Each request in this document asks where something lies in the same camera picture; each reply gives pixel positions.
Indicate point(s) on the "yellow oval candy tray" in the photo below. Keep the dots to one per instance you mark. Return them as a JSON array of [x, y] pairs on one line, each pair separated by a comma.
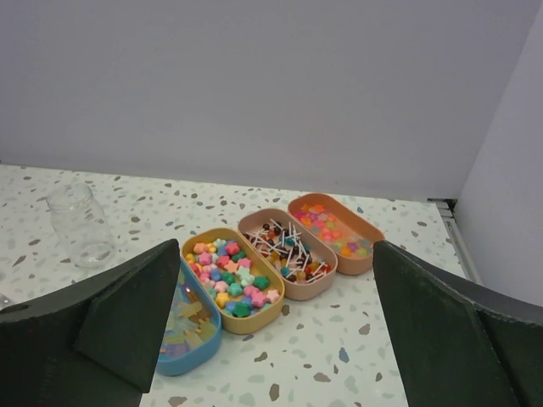
[[248, 293]]

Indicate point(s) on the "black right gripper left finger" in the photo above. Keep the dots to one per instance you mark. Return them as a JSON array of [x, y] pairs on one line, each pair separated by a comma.
[[93, 343]]

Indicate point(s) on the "clear glass jar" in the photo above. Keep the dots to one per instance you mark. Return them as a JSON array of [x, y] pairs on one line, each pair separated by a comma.
[[81, 225]]

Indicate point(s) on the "blue oval candy tray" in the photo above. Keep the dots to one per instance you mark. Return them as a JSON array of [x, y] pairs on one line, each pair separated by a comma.
[[193, 328]]

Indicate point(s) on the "pink oval lollipop tray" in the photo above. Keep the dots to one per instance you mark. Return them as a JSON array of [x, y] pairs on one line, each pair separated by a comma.
[[306, 266]]

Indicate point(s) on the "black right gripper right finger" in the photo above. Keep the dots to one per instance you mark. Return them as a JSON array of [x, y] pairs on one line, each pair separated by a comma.
[[457, 343]]

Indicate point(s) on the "orange oval candy tray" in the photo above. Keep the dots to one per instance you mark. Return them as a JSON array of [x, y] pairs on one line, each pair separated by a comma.
[[347, 234]]

